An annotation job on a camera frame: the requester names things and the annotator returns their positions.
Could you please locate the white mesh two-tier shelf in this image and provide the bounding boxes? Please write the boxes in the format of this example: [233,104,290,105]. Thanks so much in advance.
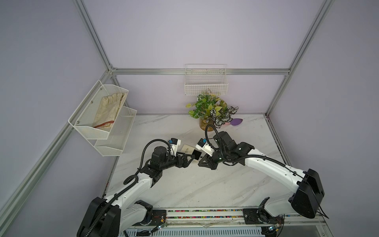
[68,81,137,157]

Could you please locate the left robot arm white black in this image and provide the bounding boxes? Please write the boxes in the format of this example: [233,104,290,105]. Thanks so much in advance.
[77,139,195,237]

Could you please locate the purple egg-shaped sponge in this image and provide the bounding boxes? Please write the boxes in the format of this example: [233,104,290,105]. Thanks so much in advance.
[230,118,243,126]

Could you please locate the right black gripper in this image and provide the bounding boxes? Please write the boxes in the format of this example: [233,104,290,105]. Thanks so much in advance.
[198,148,230,169]

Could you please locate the potted green plant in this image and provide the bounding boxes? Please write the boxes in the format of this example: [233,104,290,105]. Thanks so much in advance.
[186,94,239,131]

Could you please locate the aluminium front rail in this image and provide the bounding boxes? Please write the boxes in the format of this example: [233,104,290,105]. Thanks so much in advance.
[127,205,326,230]

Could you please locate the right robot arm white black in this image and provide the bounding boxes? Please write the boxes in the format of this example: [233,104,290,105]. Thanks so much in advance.
[196,124,327,221]

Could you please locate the white wire wall basket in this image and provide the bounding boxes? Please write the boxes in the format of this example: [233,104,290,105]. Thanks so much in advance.
[184,64,229,96]

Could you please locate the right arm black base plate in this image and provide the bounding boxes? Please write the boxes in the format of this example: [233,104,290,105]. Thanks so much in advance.
[242,208,283,225]

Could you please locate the cream work gloves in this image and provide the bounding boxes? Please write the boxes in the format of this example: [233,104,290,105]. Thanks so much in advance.
[92,93,127,131]

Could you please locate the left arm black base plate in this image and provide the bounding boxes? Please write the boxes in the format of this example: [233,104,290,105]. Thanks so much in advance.
[140,209,167,226]

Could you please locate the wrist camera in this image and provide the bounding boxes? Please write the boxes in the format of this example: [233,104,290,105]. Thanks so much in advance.
[195,138,214,157]
[169,138,181,156]

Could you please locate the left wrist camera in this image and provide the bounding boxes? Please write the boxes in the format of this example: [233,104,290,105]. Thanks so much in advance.
[169,138,181,156]

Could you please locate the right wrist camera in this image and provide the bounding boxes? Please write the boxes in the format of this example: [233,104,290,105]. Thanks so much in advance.
[195,138,214,157]

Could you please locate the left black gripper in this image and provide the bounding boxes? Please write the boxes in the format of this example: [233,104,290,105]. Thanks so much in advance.
[160,152,194,171]

